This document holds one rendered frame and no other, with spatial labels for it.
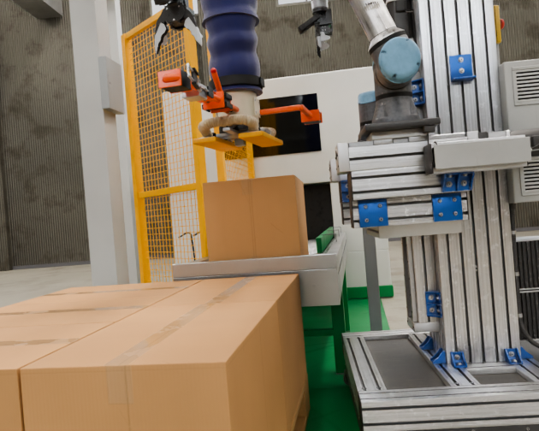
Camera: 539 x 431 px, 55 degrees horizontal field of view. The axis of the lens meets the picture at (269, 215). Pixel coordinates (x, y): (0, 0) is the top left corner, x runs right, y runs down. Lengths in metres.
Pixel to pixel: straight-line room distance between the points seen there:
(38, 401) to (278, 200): 1.37
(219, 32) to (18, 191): 11.00
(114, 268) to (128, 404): 2.16
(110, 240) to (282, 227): 1.26
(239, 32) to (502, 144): 1.12
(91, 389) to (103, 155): 2.24
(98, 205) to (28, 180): 9.71
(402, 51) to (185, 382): 1.06
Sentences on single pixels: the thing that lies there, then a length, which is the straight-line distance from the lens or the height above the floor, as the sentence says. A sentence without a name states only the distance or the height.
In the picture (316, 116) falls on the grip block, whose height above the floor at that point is 1.21.
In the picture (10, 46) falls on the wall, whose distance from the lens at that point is 13.52.
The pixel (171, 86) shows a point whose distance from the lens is 1.62.
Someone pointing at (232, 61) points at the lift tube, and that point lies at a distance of 2.14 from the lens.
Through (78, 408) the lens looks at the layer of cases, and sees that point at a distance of 1.06.
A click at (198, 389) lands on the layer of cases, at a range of 0.96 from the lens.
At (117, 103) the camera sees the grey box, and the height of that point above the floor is 1.51.
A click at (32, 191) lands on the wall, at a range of 12.76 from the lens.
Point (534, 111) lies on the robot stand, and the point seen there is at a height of 1.06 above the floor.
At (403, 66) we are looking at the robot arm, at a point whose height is 1.18.
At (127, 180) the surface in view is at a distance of 5.43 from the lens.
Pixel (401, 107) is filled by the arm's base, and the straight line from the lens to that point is 1.67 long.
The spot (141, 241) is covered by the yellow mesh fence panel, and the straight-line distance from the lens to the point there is 3.63.
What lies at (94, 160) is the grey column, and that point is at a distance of 3.17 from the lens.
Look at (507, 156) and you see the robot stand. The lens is 1.60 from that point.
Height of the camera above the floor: 0.79
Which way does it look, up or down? level
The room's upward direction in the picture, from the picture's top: 5 degrees counter-clockwise
